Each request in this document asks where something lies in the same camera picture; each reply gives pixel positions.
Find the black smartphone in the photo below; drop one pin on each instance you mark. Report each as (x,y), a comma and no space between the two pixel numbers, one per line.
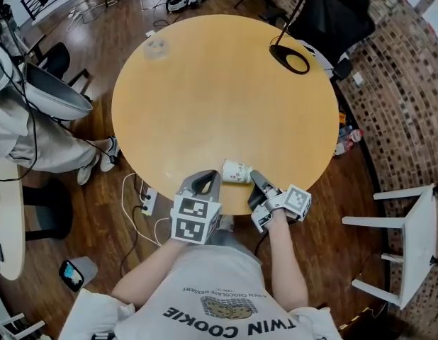
(71,275)

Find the person's grey trousers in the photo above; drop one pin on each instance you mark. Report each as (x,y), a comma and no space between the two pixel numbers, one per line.
(222,239)

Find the grey pouch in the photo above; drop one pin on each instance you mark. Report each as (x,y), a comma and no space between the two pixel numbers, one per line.
(88,267)

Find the person's right forearm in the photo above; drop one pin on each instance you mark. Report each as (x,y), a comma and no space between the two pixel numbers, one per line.
(288,260)

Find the clear plastic lid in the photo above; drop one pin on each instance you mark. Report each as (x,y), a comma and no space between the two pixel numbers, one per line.
(157,49)

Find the person's left forearm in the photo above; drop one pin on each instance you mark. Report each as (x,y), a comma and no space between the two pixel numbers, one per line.
(148,271)

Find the white power strip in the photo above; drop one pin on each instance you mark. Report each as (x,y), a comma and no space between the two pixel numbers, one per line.
(150,200)

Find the white oval table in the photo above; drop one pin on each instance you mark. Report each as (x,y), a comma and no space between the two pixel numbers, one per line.
(8,218)

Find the white square side table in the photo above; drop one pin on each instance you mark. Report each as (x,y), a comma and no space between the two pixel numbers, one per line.
(417,243)

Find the black mesh office chair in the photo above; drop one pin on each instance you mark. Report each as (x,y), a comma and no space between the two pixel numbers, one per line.
(339,12)

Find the black swivel office chair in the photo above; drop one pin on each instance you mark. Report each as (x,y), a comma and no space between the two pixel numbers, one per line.
(57,60)

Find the person's white printed T-shirt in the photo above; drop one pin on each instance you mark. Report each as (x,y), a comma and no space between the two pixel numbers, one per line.
(205,278)

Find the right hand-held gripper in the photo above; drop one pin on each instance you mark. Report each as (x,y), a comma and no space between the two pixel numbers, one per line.
(295,202)

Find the black pedestal base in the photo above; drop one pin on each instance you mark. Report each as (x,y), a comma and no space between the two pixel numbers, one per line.
(45,211)

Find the red label plastic bottle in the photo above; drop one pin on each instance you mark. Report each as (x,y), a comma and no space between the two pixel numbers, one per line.
(355,136)

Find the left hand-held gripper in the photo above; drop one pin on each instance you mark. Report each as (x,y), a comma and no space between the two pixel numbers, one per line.
(194,221)

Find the white paper cup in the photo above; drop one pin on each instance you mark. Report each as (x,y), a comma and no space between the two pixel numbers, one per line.
(236,171)

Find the black desk lamp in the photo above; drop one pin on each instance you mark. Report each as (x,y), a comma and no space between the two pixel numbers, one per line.
(276,53)

